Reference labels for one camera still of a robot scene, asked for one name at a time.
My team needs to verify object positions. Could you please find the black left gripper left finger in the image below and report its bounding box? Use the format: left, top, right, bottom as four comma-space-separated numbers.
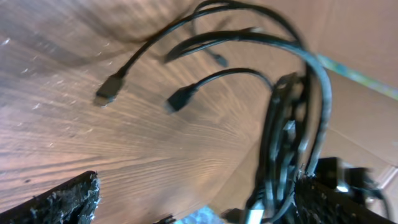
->
1, 170, 100, 224

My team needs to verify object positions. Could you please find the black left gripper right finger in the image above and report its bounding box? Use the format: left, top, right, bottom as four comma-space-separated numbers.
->
294, 177, 394, 224

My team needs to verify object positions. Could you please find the black USB-A cable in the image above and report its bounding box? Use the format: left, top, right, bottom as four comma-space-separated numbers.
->
163, 27, 333, 224

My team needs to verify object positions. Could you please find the blue green patterned strip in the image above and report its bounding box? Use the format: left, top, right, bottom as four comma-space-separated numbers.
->
317, 54, 397, 100

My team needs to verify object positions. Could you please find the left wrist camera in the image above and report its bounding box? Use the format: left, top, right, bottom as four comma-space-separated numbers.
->
315, 157, 389, 207

